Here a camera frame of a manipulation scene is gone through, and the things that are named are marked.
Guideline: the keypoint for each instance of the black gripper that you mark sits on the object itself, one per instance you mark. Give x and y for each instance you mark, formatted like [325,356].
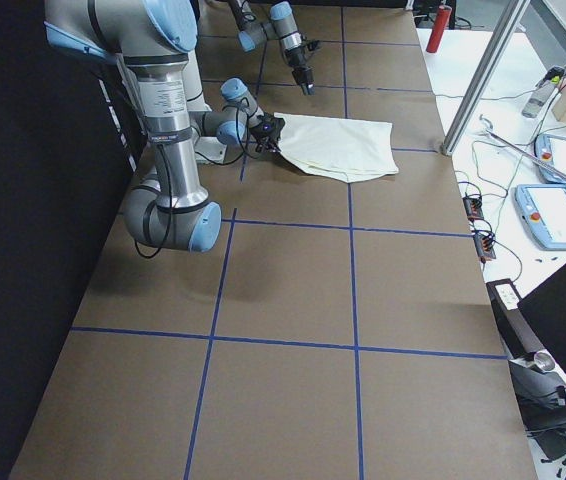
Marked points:
[299,64]
[263,134]

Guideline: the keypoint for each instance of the cream long-sleeve printed shirt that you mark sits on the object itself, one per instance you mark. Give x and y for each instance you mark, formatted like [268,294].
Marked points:
[347,150]

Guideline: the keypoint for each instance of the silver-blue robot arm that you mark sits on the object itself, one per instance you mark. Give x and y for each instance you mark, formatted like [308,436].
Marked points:
[280,26]
[153,42]

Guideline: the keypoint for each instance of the red cylindrical bottle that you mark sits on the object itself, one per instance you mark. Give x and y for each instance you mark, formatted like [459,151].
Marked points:
[443,14]

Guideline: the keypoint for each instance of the reacher grabber stick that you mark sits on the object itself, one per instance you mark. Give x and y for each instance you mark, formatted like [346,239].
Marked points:
[490,132]

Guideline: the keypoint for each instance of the near blue teach pendant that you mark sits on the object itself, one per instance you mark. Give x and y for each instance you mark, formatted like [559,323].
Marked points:
[542,208]

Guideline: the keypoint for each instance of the black box white label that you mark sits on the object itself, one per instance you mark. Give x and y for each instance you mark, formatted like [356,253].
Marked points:
[504,302]

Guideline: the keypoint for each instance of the black monitor on stand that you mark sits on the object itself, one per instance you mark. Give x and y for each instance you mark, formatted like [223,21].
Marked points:
[540,382]

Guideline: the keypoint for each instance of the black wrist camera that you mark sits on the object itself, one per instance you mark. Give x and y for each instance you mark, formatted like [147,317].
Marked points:
[310,45]

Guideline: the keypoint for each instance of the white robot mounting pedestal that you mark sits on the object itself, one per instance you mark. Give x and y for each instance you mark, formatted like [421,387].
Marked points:
[208,149]

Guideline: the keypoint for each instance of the aluminium frame post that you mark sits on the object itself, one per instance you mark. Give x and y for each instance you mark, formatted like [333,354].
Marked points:
[505,28]

